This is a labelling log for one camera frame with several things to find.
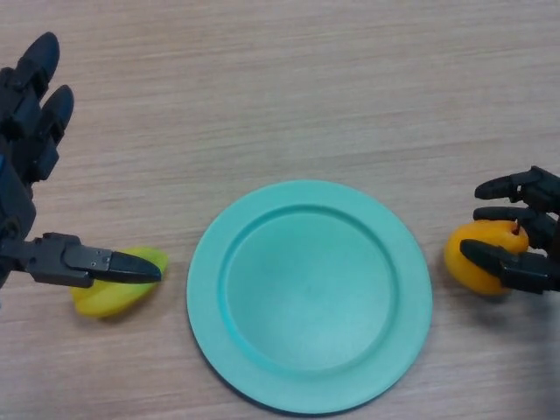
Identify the teal round plate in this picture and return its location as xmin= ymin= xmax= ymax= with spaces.
xmin=186 ymin=178 xmax=434 ymax=416

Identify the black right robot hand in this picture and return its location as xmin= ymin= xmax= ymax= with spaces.
xmin=458 ymin=165 xmax=560 ymax=295

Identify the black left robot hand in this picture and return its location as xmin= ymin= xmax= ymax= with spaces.
xmin=0 ymin=31 xmax=164 ymax=290

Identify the yellow orange pear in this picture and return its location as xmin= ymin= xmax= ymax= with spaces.
xmin=443 ymin=220 xmax=530 ymax=298

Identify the yellow green starfruit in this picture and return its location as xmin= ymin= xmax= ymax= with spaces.
xmin=71 ymin=247 xmax=170 ymax=319

